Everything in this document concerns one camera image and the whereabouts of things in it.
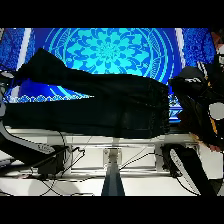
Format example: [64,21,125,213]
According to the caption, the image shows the black pants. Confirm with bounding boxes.
[3,47,172,140]

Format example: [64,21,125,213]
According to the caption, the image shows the silver frame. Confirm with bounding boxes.
[0,126,224,197]

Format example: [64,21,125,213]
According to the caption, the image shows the black cable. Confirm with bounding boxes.
[119,146,158,171]
[30,130,88,197]

